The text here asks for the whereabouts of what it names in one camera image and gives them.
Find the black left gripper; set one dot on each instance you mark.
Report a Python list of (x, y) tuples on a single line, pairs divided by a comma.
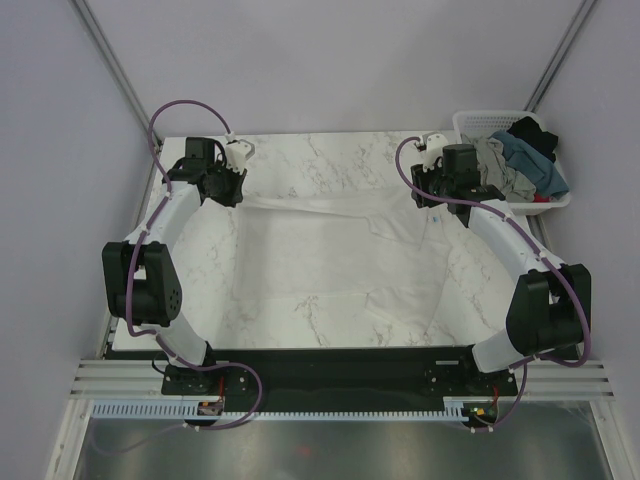
[(235, 195)]

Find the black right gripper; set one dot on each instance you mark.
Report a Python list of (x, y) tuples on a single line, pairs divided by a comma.
[(419, 178)]

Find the white t-shirt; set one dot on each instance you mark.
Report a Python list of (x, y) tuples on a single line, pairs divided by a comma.
[(373, 243)]

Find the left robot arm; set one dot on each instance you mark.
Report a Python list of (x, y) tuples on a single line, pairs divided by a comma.
[(142, 285)]

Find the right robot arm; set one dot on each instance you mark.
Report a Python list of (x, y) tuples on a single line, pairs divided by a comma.
[(549, 314)]

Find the white plastic laundry basket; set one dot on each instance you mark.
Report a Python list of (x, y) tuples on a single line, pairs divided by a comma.
[(483, 123)]

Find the grey t-shirt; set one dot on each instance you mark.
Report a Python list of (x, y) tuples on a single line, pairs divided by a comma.
[(515, 186)]

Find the red garment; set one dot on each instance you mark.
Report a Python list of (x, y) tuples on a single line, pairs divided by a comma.
[(541, 199)]

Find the teal blue t-shirt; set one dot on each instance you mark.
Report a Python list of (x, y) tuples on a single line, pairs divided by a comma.
[(538, 169)]

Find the black t-shirt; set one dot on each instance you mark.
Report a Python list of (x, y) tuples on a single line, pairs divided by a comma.
[(529, 130)]

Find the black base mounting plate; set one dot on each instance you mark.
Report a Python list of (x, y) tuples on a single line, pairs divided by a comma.
[(351, 378)]

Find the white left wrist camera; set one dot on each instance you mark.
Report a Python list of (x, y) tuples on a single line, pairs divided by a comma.
[(237, 154)]

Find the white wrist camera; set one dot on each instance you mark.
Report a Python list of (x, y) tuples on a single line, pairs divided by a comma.
[(431, 147), (237, 154)]

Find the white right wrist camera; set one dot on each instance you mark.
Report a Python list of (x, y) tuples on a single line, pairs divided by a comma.
[(431, 147)]

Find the white slotted cable duct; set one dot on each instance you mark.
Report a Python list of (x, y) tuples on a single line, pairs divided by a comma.
[(192, 410)]

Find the aluminium rail frame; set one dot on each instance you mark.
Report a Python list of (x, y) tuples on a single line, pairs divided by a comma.
[(135, 379)]

